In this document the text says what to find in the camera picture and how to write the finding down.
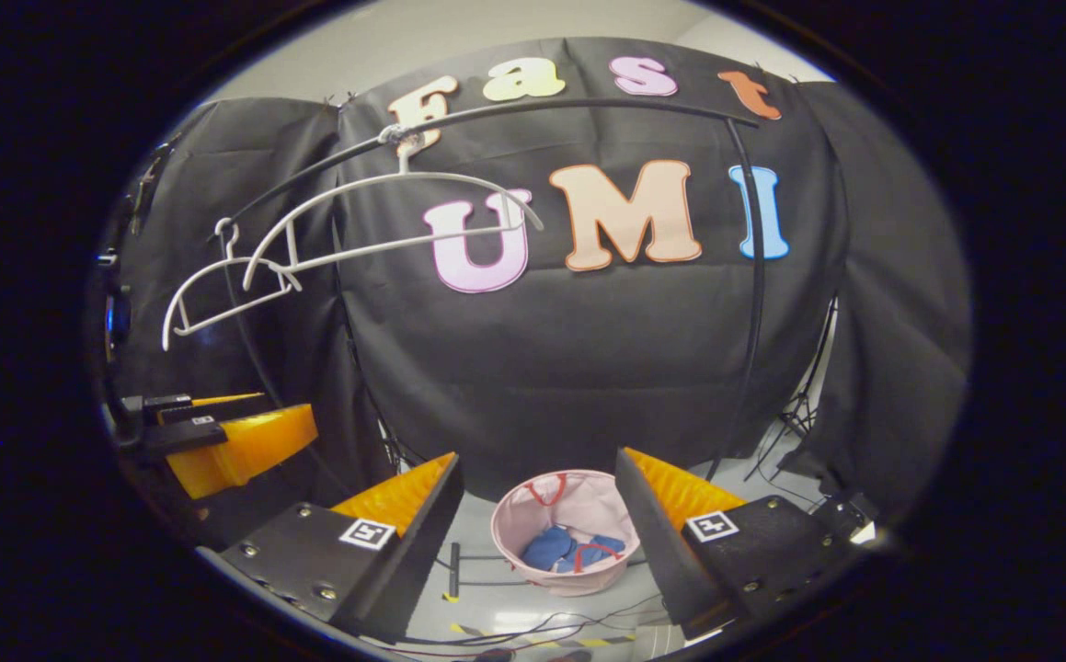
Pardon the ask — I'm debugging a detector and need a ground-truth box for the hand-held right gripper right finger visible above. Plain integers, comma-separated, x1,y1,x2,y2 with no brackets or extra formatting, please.
613,448,851,642

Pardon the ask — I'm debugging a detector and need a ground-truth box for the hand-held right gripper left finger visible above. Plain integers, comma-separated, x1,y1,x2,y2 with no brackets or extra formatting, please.
220,452,465,645

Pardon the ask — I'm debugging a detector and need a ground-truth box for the blue corduroy jacket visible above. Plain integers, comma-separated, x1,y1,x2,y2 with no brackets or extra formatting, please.
521,524,627,576

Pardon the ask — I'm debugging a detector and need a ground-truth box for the white plastic hanger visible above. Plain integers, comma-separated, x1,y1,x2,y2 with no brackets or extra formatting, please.
162,218,304,352
243,124,544,291

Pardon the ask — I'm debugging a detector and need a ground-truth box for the black clothes rack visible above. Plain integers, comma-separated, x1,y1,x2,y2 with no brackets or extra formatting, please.
206,97,768,599

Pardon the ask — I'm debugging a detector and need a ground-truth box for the black equipment box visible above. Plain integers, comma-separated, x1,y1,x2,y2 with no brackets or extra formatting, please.
813,490,878,543

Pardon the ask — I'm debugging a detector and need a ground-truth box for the black backdrop cloth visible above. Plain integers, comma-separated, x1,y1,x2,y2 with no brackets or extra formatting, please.
114,37,973,525

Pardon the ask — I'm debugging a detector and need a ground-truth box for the black tripod stand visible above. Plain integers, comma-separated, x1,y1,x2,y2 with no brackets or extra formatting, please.
744,294,842,502

